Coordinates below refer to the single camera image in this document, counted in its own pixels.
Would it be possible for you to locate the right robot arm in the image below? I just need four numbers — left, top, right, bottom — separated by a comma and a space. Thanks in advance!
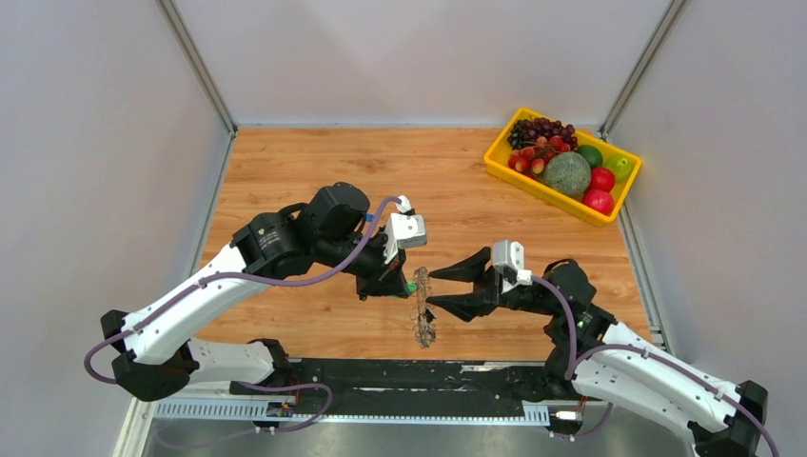
426, 240, 779, 456

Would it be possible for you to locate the red cherry bunch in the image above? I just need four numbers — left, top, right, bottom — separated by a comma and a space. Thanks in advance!
507, 135, 575, 178

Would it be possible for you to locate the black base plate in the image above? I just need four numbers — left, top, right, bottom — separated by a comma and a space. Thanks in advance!
265, 358, 580, 418

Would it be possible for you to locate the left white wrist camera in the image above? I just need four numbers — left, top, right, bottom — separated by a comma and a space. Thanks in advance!
383, 195, 427, 264

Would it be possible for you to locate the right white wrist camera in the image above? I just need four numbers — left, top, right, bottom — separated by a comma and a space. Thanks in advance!
491, 240, 533, 293

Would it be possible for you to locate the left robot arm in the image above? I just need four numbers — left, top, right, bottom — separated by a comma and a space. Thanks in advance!
101, 182, 427, 402

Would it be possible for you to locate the light green apple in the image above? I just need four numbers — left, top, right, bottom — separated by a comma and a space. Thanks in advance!
603, 155, 634, 182

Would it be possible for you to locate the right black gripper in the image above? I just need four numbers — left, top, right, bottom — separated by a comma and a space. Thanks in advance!
424, 247, 558, 322

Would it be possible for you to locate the red apple upper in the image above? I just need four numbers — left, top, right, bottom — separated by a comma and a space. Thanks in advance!
588, 167, 616, 192

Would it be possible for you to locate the red apple lower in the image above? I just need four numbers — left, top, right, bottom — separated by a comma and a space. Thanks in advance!
581, 189, 615, 215

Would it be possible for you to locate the red apple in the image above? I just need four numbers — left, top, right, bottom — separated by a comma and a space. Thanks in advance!
588, 167, 616, 192
581, 189, 615, 215

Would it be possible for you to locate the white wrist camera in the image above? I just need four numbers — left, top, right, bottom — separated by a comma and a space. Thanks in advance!
491, 240, 533, 293
383, 195, 427, 264

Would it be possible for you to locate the green netted melon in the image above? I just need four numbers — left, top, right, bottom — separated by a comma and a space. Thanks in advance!
543, 152, 591, 197

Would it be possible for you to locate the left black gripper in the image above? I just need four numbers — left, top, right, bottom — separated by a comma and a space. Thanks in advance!
316, 228, 411, 302

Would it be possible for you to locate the dark grape bunch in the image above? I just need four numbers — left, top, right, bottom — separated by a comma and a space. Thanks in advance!
506, 117, 579, 150

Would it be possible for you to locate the dark green lime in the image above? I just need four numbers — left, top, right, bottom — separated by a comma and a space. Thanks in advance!
577, 145, 603, 169

